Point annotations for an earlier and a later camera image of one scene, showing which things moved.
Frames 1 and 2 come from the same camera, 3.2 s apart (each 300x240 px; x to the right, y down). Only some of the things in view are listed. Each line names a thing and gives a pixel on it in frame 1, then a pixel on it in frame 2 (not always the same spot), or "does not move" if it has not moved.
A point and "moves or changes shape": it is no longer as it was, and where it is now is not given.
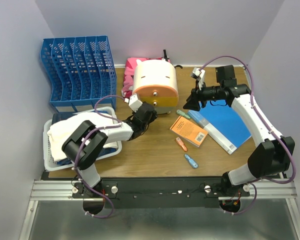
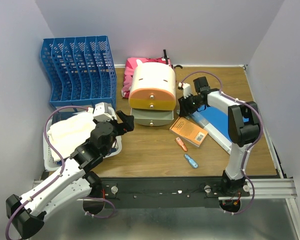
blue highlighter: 193,163 does not move
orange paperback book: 190,130 does not move
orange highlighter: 181,144 does not move
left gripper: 153,116 to 122,127
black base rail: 160,192 does not move
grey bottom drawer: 161,110 moves or changes shape
